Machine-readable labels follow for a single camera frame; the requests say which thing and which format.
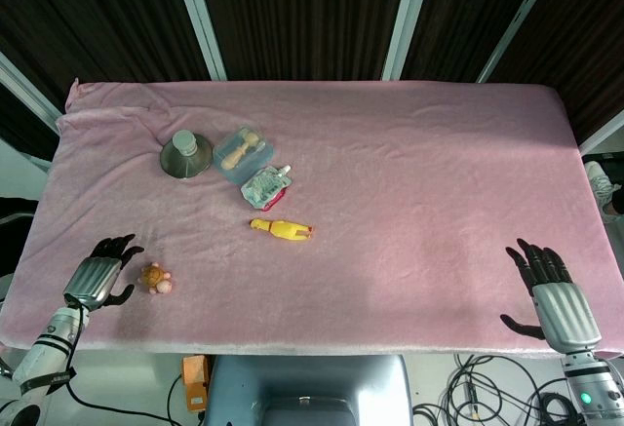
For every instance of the blue-grey robot torso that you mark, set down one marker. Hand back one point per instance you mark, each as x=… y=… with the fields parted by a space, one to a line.
x=312 y=387

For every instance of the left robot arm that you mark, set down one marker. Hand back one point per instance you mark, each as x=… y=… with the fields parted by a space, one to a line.
x=46 y=353

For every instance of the pink plush blanket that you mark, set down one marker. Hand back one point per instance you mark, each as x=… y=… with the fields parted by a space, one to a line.
x=390 y=211

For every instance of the grey white sneaker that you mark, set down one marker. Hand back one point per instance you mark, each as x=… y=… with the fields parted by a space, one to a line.
x=602 y=184

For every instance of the silver spouted pouch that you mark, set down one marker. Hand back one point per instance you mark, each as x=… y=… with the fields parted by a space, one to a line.
x=265 y=186

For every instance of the yellow rubber chicken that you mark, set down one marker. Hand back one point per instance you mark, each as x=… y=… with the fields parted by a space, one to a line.
x=283 y=228

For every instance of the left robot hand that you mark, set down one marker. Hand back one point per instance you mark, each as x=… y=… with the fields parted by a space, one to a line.
x=92 y=280

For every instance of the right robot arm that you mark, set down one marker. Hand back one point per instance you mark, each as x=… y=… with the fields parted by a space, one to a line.
x=587 y=382

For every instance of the dark slatted partition panel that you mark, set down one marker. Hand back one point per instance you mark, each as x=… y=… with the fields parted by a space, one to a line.
x=302 y=11
x=97 y=11
x=590 y=41
x=468 y=11

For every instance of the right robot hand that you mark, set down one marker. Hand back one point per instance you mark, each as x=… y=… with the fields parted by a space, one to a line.
x=565 y=309

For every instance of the round steel plate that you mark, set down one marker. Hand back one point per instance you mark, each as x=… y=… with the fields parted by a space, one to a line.
x=170 y=165

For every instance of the little turtle toy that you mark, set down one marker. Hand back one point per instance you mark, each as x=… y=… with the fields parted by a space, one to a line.
x=156 y=280

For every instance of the clear box with blue base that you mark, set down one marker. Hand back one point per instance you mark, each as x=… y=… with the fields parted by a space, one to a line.
x=256 y=163

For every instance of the white frame post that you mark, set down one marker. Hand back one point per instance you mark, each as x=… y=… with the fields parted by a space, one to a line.
x=202 y=21
x=604 y=128
x=517 y=21
x=29 y=89
x=407 y=21

